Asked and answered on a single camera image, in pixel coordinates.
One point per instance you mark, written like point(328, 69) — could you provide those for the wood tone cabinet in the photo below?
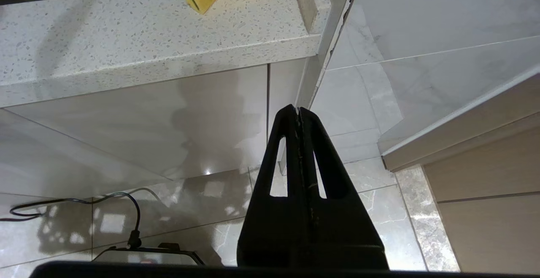
point(485, 193)

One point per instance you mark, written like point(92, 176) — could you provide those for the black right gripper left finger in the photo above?
point(270, 227)

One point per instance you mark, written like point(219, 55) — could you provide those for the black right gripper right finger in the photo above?
point(346, 236)

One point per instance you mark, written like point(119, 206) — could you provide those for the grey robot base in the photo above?
point(143, 256)

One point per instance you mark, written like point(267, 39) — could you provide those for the glossy white base cabinet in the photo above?
point(126, 126)

